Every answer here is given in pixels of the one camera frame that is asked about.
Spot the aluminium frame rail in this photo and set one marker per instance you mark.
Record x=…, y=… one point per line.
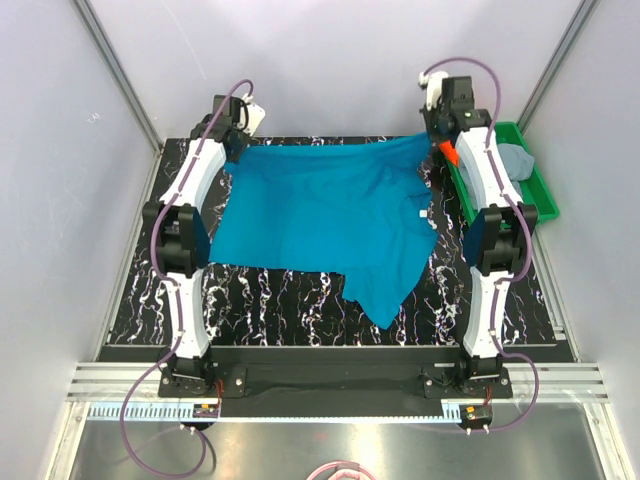
x=558, y=382

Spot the grey t shirt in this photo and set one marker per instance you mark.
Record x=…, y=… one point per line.
x=518, y=164

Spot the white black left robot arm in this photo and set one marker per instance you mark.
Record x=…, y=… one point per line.
x=180, y=243

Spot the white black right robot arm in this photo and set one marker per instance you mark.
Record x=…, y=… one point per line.
x=497, y=245

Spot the green plastic tray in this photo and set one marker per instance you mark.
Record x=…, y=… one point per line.
x=534, y=189

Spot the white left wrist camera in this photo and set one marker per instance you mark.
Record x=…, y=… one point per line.
x=252, y=115

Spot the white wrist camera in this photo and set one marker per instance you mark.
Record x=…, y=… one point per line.
x=431, y=84
x=252, y=115

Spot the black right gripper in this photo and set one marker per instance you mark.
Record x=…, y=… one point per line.
x=428, y=117

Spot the orange t shirt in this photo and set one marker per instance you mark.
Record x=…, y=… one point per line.
x=450, y=153

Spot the blue t shirt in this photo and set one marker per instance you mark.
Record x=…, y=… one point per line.
x=354, y=210

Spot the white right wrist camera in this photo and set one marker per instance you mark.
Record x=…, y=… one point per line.
x=431, y=84

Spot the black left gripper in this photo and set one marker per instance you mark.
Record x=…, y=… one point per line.
x=234, y=155

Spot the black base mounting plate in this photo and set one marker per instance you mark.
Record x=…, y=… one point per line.
x=435, y=381

